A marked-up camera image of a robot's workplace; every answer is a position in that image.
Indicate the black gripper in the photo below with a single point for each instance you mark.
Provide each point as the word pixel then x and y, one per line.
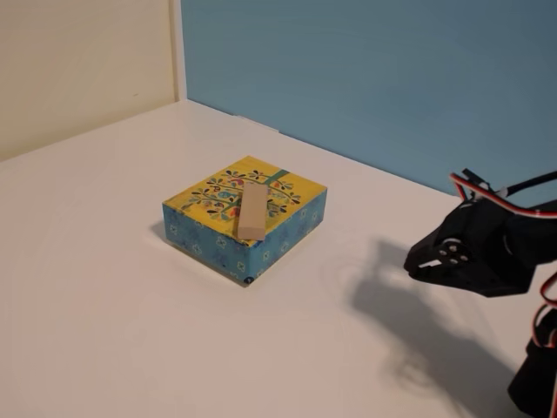
pixel 435 249

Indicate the wooden Jenga block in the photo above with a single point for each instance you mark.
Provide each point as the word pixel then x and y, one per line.
pixel 252 213

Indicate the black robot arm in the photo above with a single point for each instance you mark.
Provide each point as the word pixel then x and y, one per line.
pixel 537 241

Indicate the yellow and blue floral box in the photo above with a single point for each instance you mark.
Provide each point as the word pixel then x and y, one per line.
pixel 209 244

